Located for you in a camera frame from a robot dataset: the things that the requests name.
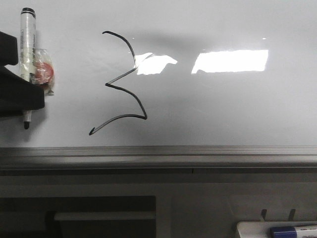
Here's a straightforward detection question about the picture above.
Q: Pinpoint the white black whiteboard marker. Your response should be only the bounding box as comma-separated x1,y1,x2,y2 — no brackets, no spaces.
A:
19,7,37,130

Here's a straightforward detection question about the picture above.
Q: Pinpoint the white marker tray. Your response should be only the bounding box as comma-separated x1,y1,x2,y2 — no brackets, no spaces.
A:
236,221,317,238

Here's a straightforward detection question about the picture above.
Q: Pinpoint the blue capped marker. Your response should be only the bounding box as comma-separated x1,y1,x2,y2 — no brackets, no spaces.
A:
269,225,317,238

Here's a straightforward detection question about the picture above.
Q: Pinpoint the red magnet taped to marker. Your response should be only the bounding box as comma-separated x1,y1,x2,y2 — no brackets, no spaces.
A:
32,49,55,96

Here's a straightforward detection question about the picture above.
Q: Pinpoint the right metal tray hook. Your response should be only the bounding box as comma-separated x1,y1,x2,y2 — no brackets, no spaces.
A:
288,209,296,221

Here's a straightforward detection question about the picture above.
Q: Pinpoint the white whiteboard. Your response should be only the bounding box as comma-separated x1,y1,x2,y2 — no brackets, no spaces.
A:
0,0,317,147

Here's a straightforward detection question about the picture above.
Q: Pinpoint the left metal tray hook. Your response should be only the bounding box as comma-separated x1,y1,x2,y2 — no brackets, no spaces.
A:
260,209,267,222

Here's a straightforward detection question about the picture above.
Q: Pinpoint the grey aluminium whiteboard frame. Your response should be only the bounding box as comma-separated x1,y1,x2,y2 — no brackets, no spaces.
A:
0,145,317,172

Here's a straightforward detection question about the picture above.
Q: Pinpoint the white shelf board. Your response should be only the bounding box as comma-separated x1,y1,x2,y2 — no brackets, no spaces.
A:
54,211,156,221

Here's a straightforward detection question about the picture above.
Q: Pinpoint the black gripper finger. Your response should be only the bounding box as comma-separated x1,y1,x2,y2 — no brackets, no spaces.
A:
0,66,45,118

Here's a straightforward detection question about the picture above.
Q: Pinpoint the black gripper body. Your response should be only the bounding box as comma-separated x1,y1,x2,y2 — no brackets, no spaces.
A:
0,32,18,66

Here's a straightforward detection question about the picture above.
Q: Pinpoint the metal tray hook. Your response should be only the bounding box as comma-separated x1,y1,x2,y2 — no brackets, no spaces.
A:
288,209,296,221
260,209,267,222

